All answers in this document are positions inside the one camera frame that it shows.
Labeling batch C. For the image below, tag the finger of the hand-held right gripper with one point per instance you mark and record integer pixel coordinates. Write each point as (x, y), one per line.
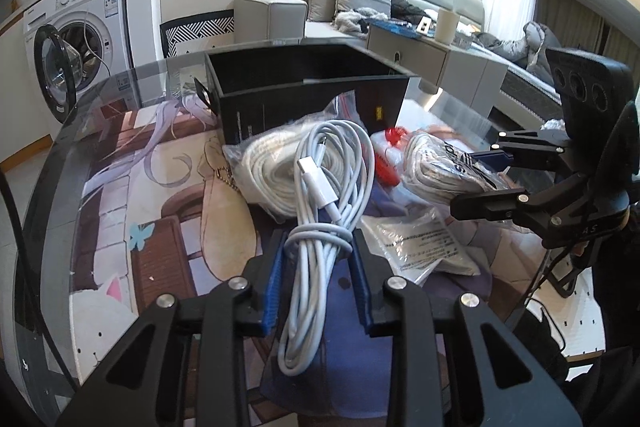
(500, 204)
(492, 158)

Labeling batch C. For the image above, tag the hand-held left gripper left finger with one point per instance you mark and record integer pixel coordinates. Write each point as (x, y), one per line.
(272, 287)

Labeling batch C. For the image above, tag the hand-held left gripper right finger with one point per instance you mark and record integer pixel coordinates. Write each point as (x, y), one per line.
(360, 287)

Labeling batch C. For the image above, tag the white medicine sachet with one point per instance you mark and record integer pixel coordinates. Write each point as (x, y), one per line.
(420, 242)

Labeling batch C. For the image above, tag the black cardboard box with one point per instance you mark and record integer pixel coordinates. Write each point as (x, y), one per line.
(260, 112)

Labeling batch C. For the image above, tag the grey puffer jacket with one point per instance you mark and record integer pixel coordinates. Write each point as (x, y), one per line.
(520, 44)

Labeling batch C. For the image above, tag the beige side cabinet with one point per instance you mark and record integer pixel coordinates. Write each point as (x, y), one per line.
(430, 57)

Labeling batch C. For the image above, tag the white cup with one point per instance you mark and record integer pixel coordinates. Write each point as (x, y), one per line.
(446, 27)

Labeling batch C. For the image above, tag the white perforated board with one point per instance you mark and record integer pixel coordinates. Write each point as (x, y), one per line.
(580, 327)

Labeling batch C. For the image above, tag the blue tray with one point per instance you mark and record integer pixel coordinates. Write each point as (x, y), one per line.
(395, 28)

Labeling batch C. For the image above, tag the black jacket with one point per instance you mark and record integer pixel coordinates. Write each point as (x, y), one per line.
(410, 7)

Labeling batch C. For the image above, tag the grey fur cloth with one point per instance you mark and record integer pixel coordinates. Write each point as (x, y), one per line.
(357, 19)

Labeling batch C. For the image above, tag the beige sofa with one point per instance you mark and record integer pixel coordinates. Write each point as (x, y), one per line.
(270, 19)

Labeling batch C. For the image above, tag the black-white patterned chair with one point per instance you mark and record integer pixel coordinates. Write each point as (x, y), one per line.
(197, 32)

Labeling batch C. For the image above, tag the white washing machine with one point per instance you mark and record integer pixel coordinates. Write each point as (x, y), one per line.
(65, 7)

